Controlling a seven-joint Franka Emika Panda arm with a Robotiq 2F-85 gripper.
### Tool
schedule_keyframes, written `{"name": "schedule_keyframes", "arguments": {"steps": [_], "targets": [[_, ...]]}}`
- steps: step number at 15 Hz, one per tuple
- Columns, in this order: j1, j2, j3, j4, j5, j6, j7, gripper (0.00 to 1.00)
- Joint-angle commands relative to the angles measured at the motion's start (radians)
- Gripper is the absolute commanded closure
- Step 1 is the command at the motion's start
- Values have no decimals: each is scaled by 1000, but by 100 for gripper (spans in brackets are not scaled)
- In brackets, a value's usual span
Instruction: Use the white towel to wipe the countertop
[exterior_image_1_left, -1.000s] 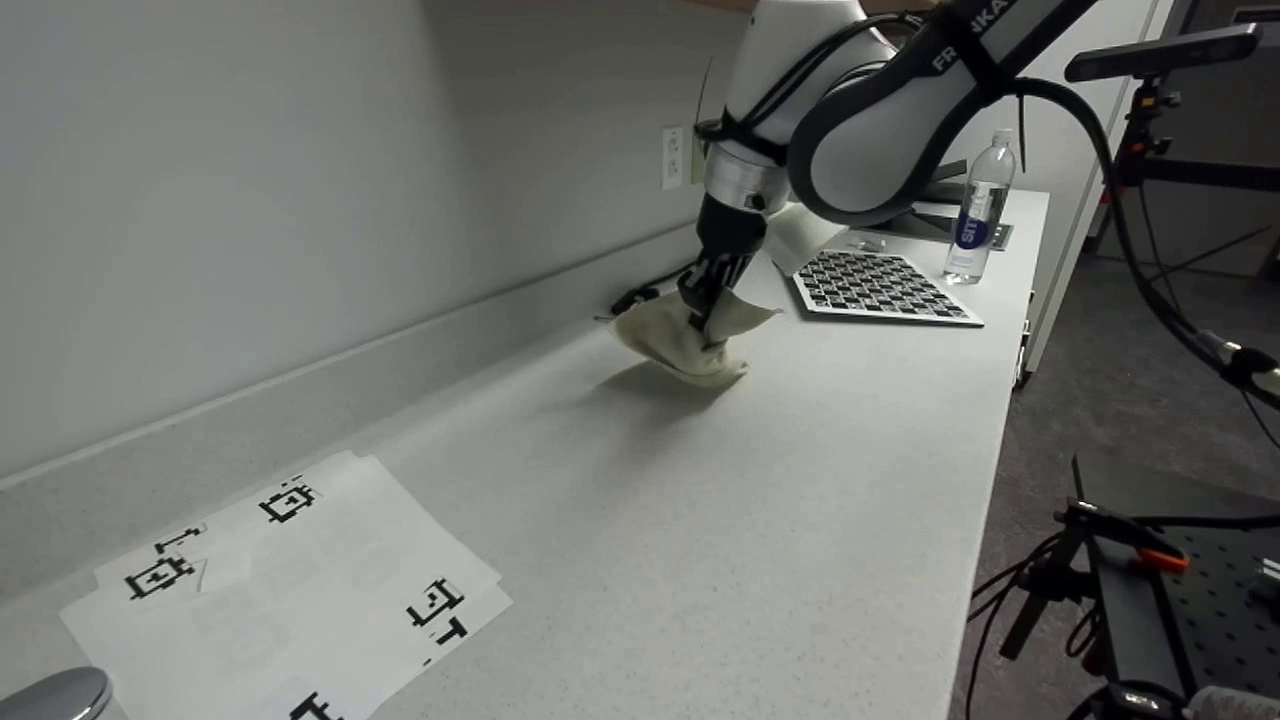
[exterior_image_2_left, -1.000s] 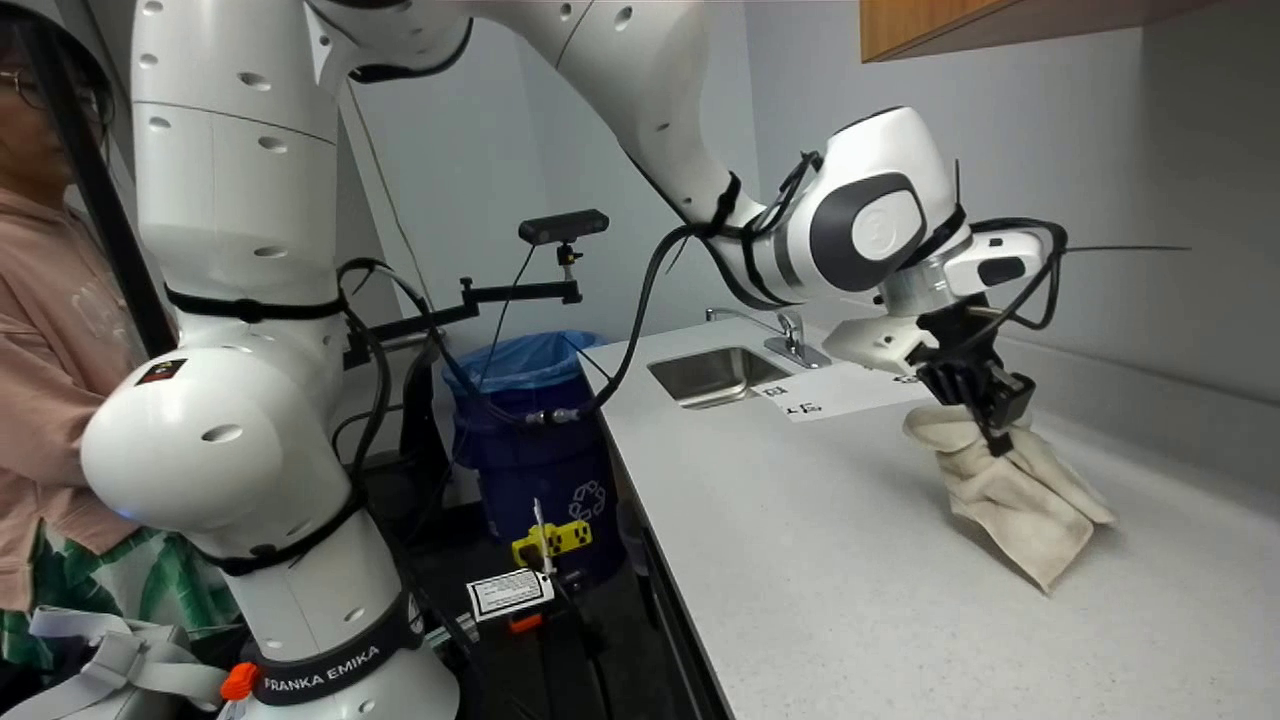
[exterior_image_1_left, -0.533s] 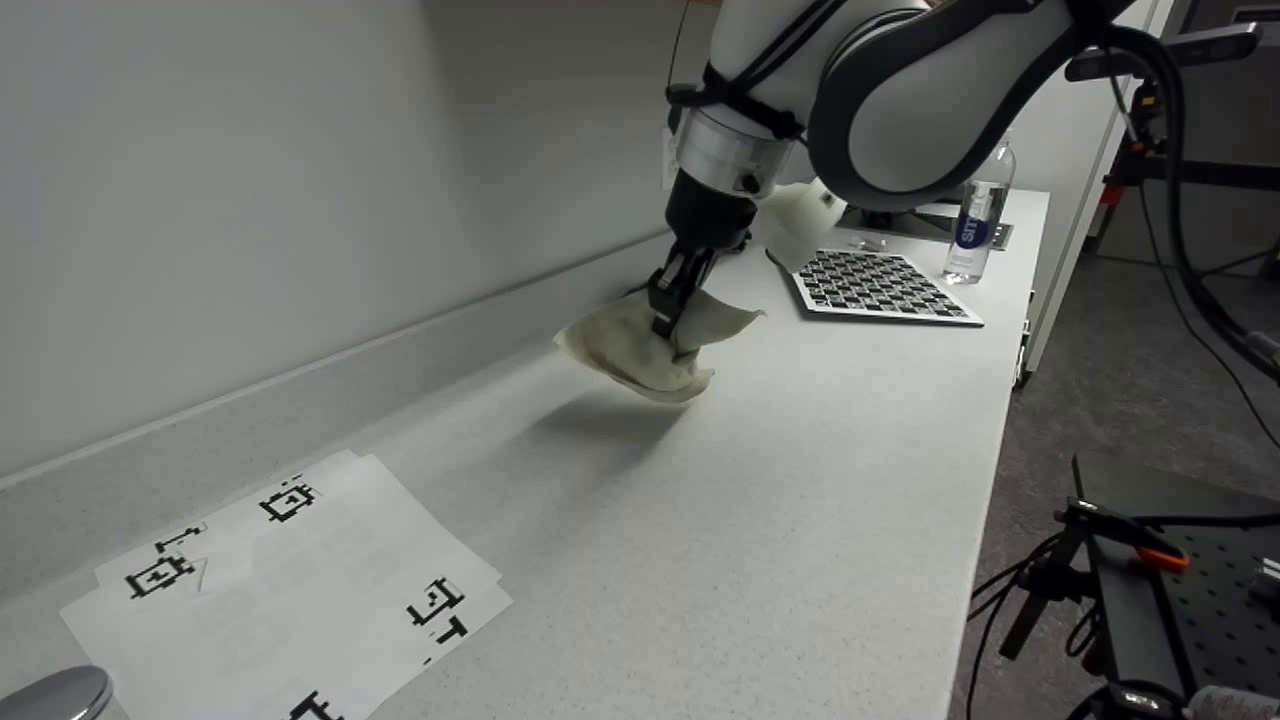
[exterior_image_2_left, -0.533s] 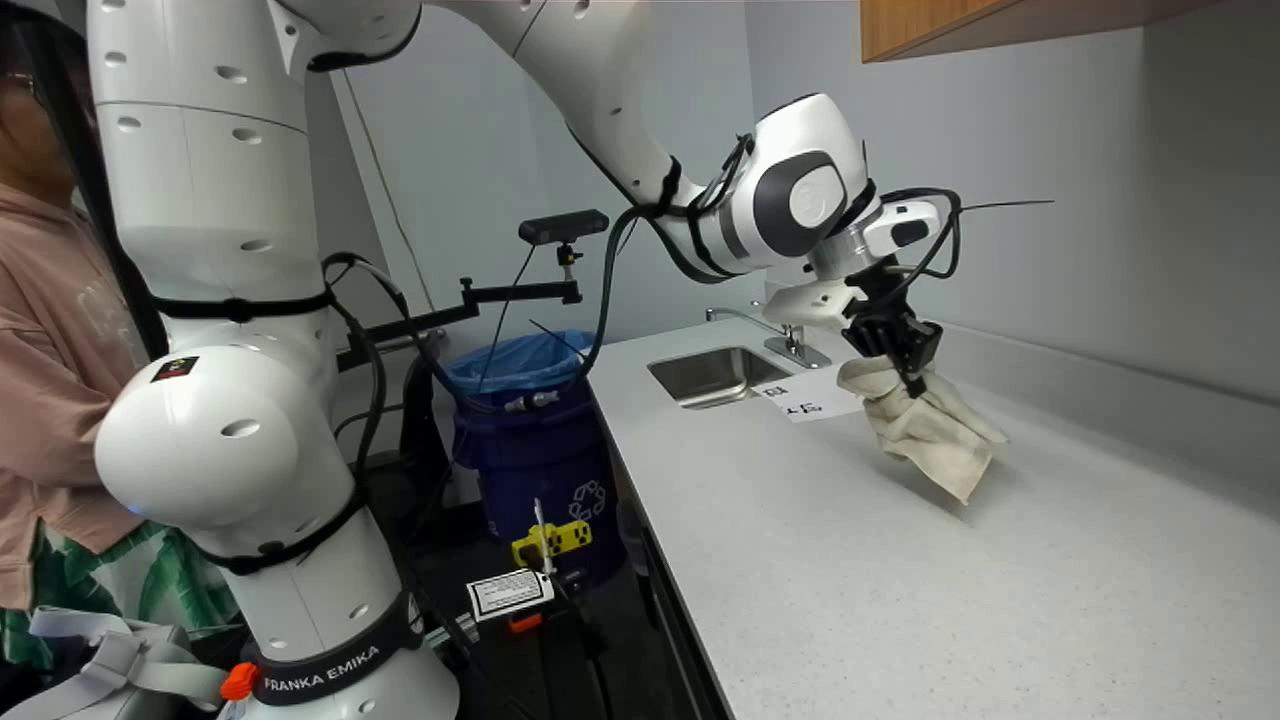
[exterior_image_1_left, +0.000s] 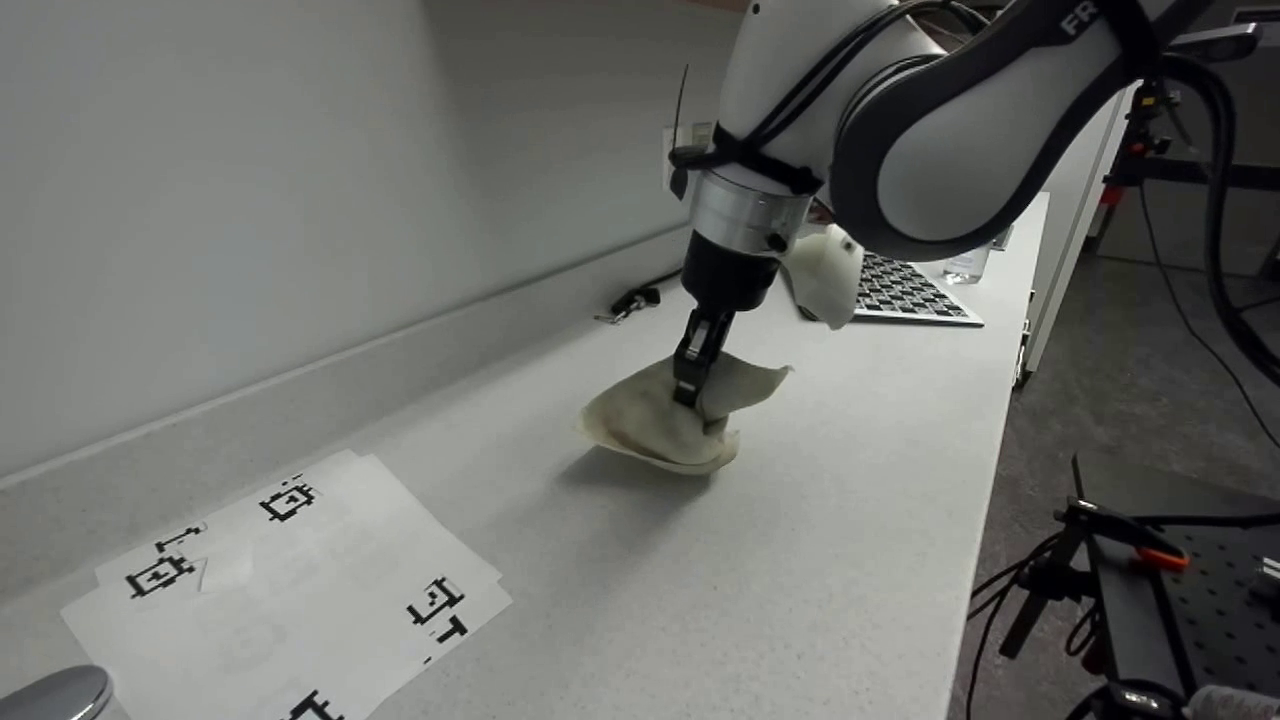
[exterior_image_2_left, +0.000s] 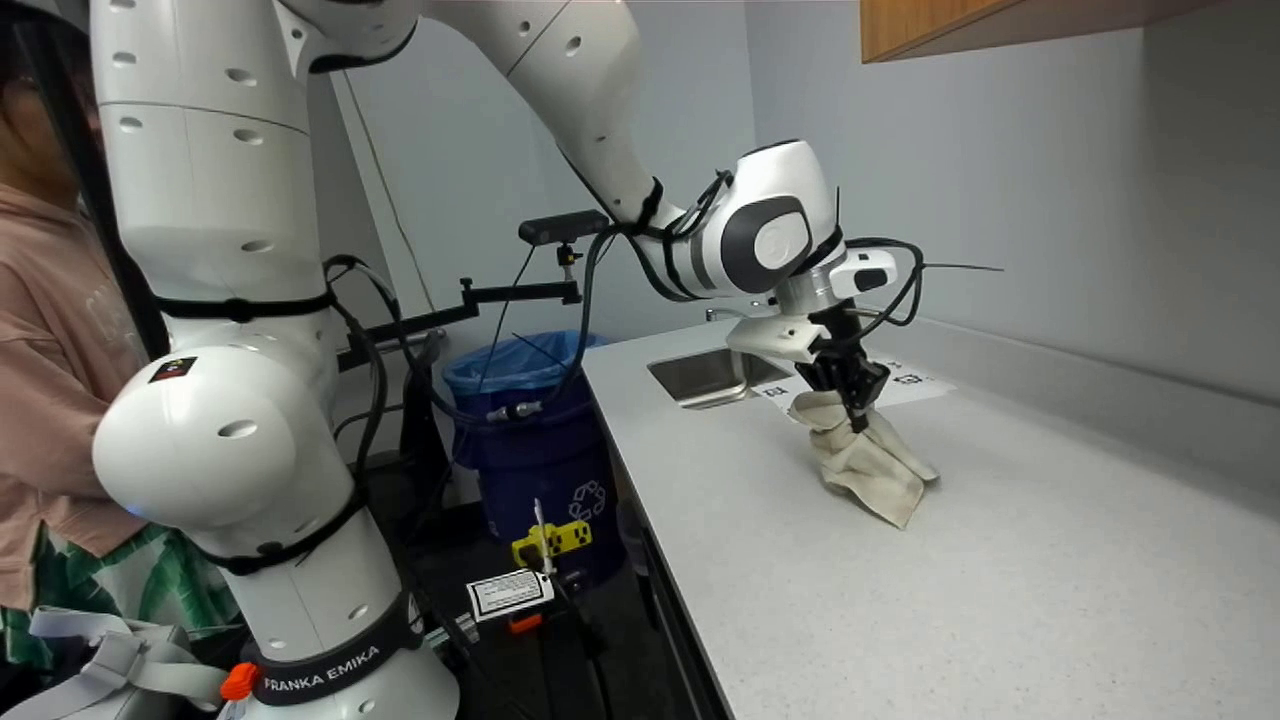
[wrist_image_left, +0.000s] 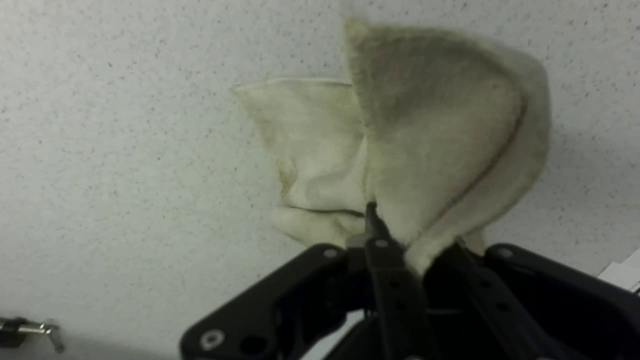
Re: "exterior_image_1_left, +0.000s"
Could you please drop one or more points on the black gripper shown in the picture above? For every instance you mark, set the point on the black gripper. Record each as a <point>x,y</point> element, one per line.
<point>729,274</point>

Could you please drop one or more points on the white cloth towel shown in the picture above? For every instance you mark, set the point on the white cloth towel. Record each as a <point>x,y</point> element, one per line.
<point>655,427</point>

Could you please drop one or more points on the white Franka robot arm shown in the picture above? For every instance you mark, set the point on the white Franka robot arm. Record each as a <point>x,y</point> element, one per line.
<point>962,135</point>

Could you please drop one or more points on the black rod tool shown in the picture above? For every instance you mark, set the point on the black rod tool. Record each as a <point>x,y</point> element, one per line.
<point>637,299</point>

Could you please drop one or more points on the checkerboard calibration board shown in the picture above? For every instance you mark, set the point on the checkerboard calibration board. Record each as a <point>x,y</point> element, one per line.
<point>921,295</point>

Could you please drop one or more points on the black tripod stand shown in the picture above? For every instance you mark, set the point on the black tripod stand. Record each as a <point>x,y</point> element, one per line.
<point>1083,525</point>

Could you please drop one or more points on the white marker paper sheets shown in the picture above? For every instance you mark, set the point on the white marker paper sheets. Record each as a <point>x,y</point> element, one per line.
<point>332,573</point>

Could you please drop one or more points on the black perforated breadboard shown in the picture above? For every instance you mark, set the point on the black perforated breadboard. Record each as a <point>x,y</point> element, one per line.
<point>1227,600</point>

